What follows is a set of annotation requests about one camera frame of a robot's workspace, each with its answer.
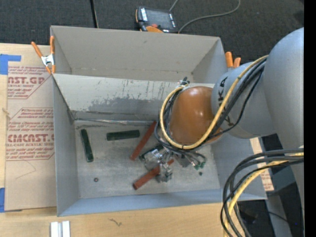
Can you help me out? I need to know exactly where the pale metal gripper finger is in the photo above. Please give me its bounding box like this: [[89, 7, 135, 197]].
[[143, 149, 165, 170], [156, 162, 174, 184]]

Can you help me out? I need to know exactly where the red-brown flat block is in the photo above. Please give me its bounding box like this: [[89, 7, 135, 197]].
[[129, 120, 158, 161], [132, 158, 175, 191]]

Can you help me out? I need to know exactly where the dark green flat block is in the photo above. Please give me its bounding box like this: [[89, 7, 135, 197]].
[[79, 129, 94, 163], [106, 129, 141, 142]]

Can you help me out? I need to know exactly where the grey metal bin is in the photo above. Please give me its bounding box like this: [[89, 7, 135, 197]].
[[50, 25, 269, 217]]

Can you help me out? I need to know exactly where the brown cardboard board, red print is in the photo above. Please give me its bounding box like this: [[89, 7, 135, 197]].
[[0, 42, 275, 213]]

